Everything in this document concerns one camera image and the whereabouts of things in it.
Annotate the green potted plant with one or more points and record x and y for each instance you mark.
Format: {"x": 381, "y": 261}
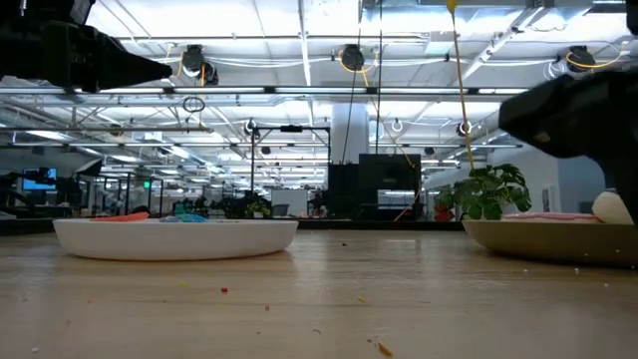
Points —
{"x": 491, "y": 194}

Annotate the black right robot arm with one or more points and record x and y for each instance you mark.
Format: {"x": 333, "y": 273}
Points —
{"x": 633, "y": 15}

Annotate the cream plain donut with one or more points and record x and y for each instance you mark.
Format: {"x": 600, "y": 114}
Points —
{"x": 612, "y": 208}

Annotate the blue sprinkled icing donut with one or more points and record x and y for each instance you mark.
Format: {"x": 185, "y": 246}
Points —
{"x": 187, "y": 218}

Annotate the white shallow bowl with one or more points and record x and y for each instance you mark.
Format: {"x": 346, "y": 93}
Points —
{"x": 174, "y": 242}

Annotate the black metal frame stand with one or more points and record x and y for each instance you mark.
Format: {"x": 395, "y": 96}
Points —
{"x": 291, "y": 128}

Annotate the blue computer monitor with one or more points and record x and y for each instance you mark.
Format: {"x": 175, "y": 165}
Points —
{"x": 39, "y": 180}

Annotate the small green plant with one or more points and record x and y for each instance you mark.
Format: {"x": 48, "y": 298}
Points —
{"x": 259, "y": 208}

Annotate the white building column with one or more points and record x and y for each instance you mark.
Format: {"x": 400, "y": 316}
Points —
{"x": 350, "y": 132}

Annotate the beige shallow bowl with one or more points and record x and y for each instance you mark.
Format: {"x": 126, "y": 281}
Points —
{"x": 548, "y": 242}

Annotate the black cabinet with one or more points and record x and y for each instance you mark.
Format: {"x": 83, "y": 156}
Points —
{"x": 384, "y": 187}

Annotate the white board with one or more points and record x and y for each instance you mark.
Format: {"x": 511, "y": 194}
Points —
{"x": 290, "y": 202}

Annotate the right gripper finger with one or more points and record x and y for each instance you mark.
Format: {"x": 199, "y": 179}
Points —
{"x": 573, "y": 117}
{"x": 629, "y": 187}

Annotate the coral pink icing donut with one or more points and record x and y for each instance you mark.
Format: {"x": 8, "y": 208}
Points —
{"x": 122, "y": 217}

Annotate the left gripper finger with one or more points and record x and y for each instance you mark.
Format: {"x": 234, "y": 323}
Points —
{"x": 129, "y": 67}

